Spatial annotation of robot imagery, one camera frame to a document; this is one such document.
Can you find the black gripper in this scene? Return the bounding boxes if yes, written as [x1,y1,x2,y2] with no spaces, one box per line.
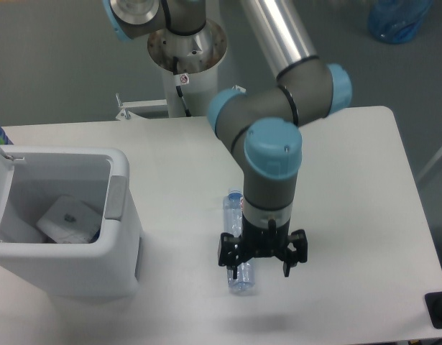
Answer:
[218,216,308,280]

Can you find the blue plastic bag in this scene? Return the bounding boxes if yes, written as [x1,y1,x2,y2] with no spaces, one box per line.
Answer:
[367,1,434,45]

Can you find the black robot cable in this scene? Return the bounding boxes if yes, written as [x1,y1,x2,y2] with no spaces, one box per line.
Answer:
[172,55,192,118]

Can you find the white frame at right edge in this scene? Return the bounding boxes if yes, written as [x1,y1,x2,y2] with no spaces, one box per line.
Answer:
[416,146,442,186]

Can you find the white paper carton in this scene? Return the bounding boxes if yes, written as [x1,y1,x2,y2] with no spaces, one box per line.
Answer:
[36,195,102,244]

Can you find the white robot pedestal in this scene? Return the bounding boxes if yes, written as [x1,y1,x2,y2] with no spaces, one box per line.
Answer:
[115,18,229,121]

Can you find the white trash can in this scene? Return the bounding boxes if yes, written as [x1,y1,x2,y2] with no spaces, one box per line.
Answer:
[0,145,142,297]

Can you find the black device at table edge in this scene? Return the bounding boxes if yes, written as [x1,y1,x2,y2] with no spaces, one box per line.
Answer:
[425,292,442,329]

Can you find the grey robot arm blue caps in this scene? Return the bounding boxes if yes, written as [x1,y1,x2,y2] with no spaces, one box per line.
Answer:
[103,1,352,273]

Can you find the clear crushed plastic bottle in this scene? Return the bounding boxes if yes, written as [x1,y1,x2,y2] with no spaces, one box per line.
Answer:
[223,188,255,296]

